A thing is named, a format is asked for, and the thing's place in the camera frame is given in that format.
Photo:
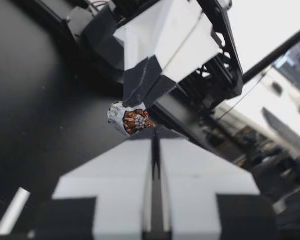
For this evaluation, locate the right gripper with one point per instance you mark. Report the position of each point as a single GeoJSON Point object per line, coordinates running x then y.
{"type": "Point", "coordinates": [102, 50]}

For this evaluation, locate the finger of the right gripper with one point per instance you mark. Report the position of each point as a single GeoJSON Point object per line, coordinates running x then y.
{"type": "Point", "coordinates": [192, 50]}

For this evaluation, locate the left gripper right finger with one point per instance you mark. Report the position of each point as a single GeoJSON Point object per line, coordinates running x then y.
{"type": "Point", "coordinates": [195, 180]}

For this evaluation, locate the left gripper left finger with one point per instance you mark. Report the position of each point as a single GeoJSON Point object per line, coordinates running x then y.
{"type": "Point", "coordinates": [120, 180]}

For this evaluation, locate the candy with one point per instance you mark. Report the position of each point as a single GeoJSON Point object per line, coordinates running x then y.
{"type": "Point", "coordinates": [130, 120]}

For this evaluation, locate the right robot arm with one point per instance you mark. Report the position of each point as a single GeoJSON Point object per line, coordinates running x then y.
{"type": "Point", "coordinates": [57, 10]}

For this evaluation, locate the black frame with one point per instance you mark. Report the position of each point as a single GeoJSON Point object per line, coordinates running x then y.
{"type": "Point", "coordinates": [190, 117]}

